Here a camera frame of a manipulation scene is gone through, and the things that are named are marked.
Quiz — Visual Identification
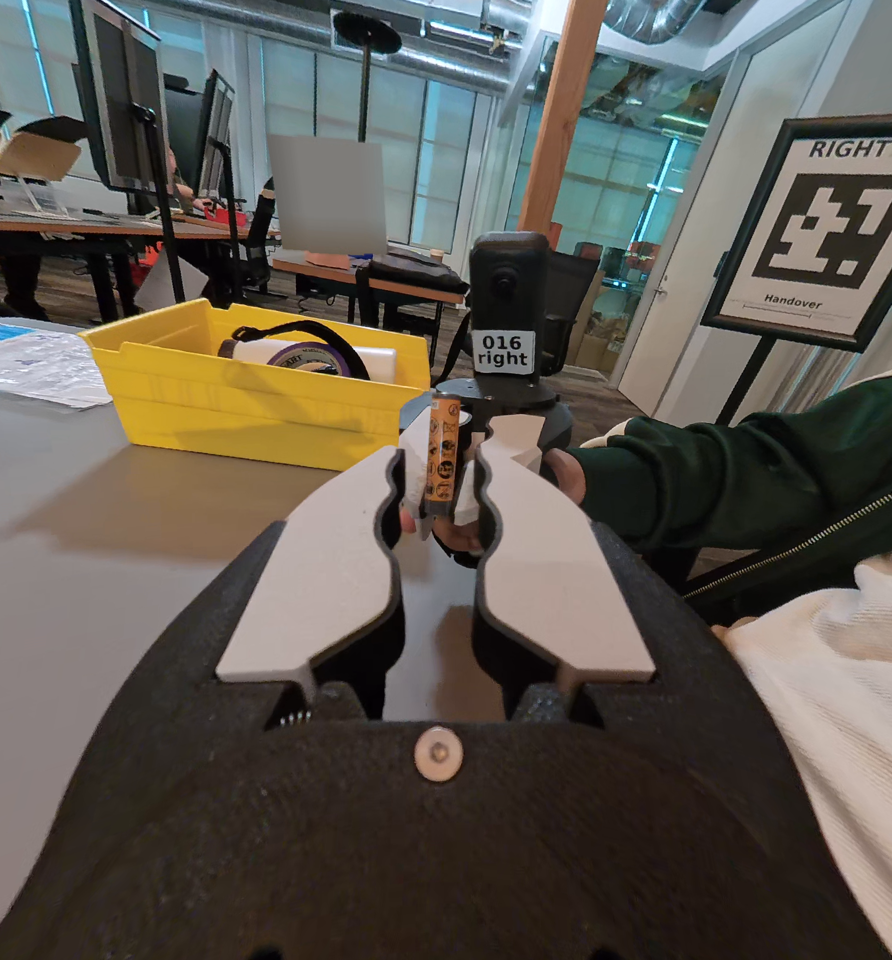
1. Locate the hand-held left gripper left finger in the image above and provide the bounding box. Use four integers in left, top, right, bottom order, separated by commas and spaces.
215, 445, 406, 693

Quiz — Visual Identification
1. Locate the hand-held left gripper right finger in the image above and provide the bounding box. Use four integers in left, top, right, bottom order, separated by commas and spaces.
474, 442, 657, 688

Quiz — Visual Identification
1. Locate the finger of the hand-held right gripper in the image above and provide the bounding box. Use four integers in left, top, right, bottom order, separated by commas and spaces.
452, 417, 546, 526
392, 409, 435, 543

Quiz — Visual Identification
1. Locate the orange cylindrical battery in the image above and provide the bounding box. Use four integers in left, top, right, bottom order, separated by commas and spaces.
423, 390, 463, 519

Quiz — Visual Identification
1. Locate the person's right forearm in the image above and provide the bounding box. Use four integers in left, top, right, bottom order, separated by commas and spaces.
566, 360, 892, 552

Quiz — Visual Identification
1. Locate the grey desk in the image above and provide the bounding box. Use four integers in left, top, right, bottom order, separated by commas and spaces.
0, 318, 507, 939

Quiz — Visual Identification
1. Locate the wooden background desk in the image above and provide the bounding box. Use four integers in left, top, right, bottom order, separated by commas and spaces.
272, 253, 469, 306
0, 204, 282, 250

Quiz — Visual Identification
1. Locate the person's right hand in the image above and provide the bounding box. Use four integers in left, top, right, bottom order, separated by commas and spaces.
399, 448, 589, 567

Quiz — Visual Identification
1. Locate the black office chair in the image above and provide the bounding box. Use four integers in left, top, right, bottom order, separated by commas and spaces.
543, 251, 606, 376

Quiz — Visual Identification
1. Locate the black bag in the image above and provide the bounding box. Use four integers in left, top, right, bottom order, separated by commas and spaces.
369, 255, 471, 295

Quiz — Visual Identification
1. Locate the white box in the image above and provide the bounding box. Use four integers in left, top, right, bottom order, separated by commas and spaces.
348, 346, 399, 385

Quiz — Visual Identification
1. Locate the purple tape roll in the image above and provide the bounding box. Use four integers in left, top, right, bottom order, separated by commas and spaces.
266, 339, 373, 381

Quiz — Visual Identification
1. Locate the yellow plastic bin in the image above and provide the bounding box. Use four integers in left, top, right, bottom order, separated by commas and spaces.
78, 298, 432, 474

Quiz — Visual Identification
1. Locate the white tube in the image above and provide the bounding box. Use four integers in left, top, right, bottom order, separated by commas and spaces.
217, 339, 282, 366

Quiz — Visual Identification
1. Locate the dark green zip jacket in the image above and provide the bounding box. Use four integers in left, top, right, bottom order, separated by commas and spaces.
678, 468, 892, 627

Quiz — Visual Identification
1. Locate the black disc lamp pole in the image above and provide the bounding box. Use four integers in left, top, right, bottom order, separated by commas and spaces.
332, 10, 402, 144

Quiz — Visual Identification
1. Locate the person's white knit sweater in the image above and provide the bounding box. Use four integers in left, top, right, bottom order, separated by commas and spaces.
716, 546, 892, 960

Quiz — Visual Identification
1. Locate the black framed marker sign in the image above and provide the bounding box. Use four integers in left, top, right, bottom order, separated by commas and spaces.
701, 112, 892, 429

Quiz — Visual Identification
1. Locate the black computer monitor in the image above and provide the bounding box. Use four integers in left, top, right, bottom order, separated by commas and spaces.
193, 69, 237, 201
71, 0, 171, 198

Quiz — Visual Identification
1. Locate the black monitor pole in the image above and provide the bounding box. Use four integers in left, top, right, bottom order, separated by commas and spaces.
144, 111, 189, 303

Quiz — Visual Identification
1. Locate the clear plastic bag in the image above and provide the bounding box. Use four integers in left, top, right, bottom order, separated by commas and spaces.
0, 318, 114, 411

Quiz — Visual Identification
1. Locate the black strap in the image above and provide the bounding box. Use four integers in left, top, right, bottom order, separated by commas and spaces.
230, 320, 351, 355

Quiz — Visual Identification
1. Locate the wooden post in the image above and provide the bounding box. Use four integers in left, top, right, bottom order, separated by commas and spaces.
517, 0, 613, 235

